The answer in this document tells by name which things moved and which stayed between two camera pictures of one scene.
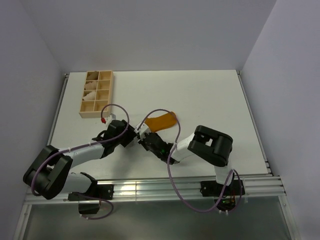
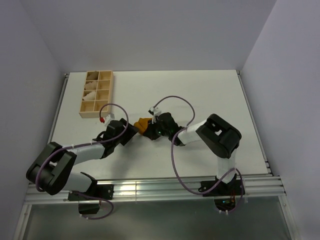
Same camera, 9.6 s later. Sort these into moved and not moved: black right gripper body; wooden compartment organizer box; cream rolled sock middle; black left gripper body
Moved: black right gripper body
Not moved: wooden compartment organizer box; cream rolled sock middle; black left gripper body
